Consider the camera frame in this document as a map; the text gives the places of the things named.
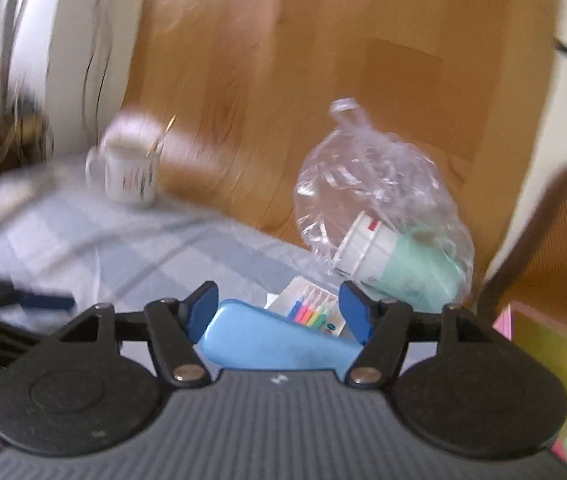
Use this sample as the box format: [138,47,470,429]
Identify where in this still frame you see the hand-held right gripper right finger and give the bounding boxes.
[339,281,515,390]

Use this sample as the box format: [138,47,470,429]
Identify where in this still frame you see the mint green cup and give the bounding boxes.
[332,211,464,311]

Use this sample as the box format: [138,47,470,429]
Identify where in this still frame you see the clear plastic bag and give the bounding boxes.
[295,97,475,312]

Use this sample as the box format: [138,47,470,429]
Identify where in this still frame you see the blue soft case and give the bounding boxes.
[202,299,360,372]

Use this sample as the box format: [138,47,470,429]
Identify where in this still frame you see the white enamel mug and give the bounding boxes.
[86,112,163,207]

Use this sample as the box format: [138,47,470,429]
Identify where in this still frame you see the striped blue white sheet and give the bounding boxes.
[0,150,344,341]

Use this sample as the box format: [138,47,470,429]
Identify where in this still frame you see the pink tin box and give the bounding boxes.
[492,302,567,478]

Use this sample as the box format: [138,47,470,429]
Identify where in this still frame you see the coloured marker packet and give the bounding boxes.
[266,277,350,337]

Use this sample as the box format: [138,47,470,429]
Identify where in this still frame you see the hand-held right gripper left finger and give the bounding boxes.
[38,281,220,389]

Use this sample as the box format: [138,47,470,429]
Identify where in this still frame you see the brown chair back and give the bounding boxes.
[477,167,567,322]

